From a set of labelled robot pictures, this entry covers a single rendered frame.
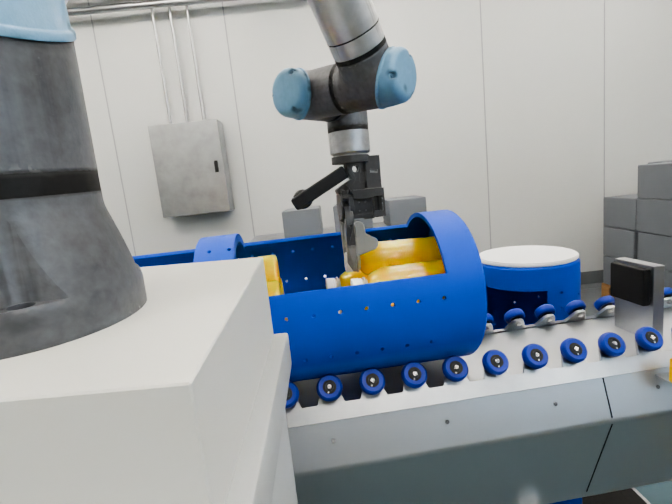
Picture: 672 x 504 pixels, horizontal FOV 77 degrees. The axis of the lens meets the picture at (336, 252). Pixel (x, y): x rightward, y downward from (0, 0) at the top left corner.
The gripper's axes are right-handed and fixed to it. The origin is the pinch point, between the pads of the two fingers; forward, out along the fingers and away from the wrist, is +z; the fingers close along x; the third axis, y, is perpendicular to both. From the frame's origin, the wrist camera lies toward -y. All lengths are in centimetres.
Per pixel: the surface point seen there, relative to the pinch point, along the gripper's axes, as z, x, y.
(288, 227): 13, 252, -12
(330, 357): 12.8, -13.5, -6.2
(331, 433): 26.4, -13.1, -7.3
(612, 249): 62, 254, 265
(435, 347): 13.8, -12.9, 11.8
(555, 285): 17, 24, 59
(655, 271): 7, -6, 59
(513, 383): 22.7, -12.4, 25.8
